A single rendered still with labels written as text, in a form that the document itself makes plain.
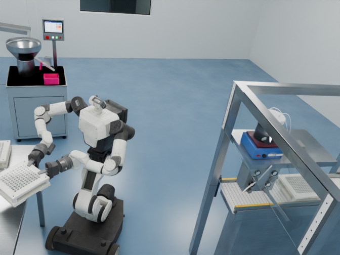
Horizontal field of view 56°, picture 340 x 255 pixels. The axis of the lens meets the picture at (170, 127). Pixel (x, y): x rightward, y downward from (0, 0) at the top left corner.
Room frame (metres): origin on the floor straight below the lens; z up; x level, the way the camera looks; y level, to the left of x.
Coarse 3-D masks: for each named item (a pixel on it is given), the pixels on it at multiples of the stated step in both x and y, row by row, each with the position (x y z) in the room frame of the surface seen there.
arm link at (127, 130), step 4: (124, 124) 1.83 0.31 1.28; (124, 128) 1.81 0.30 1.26; (128, 128) 1.84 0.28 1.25; (132, 128) 1.88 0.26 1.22; (120, 132) 1.79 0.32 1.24; (124, 132) 1.79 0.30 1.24; (128, 132) 1.82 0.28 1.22; (132, 132) 1.85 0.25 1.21; (116, 136) 1.76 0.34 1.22; (120, 136) 1.76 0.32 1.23; (124, 136) 1.77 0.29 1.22; (128, 136) 1.83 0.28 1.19; (124, 140) 1.75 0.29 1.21
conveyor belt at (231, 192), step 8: (224, 184) 1.85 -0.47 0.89; (232, 184) 1.86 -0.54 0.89; (336, 184) 2.07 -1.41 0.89; (224, 192) 1.77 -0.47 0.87; (232, 192) 1.77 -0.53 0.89; (240, 192) 1.79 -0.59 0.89; (256, 192) 1.82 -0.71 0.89; (232, 200) 1.69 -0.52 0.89; (240, 200) 1.70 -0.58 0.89; (248, 200) 1.72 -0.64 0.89; (256, 200) 1.73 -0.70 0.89; (264, 200) 1.74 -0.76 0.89; (232, 208) 1.62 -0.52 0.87
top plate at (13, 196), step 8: (24, 160) 1.55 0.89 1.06; (8, 168) 1.46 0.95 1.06; (32, 168) 1.49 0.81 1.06; (0, 176) 1.38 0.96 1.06; (40, 176) 1.43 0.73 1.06; (0, 184) 1.32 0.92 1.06; (24, 184) 1.35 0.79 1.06; (32, 184) 1.36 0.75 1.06; (40, 184) 1.38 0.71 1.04; (8, 192) 1.27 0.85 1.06; (16, 192) 1.28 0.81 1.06; (24, 192) 1.29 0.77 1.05
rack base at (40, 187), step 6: (42, 186) 1.40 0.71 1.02; (48, 186) 1.43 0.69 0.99; (0, 192) 1.30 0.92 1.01; (30, 192) 1.34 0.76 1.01; (36, 192) 1.36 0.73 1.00; (6, 198) 1.27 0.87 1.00; (18, 198) 1.28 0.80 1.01; (24, 198) 1.29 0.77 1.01; (12, 204) 1.24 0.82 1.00; (18, 204) 1.25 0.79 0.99
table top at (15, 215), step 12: (12, 156) 1.77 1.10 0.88; (24, 156) 1.79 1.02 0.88; (0, 204) 1.32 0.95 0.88; (24, 204) 1.36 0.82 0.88; (0, 216) 1.24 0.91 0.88; (12, 216) 1.25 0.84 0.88; (0, 228) 1.16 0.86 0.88; (12, 228) 1.17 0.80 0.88; (0, 240) 1.08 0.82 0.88; (12, 240) 1.10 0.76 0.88; (0, 252) 1.01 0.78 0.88; (12, 252) 1.02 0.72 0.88
